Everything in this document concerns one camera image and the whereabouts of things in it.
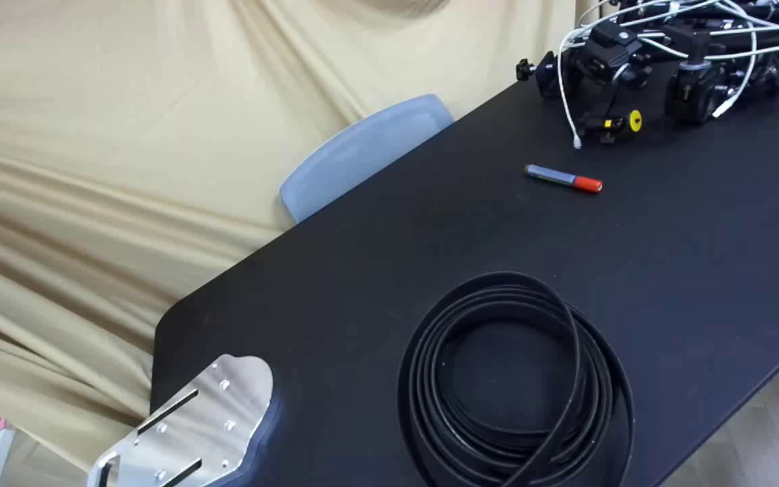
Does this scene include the beige draped backdrop cloth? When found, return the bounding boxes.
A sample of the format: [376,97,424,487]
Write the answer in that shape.
[0,0,591,476]

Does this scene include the white looped cable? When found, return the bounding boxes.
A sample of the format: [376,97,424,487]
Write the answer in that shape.
[641,0,779,123]

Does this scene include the silver metal mounting plate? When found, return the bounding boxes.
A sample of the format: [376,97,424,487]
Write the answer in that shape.
[84,351,275,487]

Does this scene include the grey marker with orange cap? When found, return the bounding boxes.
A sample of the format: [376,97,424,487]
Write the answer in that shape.
[521,163,606,199]

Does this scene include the white cable with plug end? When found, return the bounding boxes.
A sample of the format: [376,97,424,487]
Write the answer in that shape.
[554,25,643,153]

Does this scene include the black coiled strap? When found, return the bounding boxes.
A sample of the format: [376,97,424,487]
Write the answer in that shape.
[397,270,639,487]

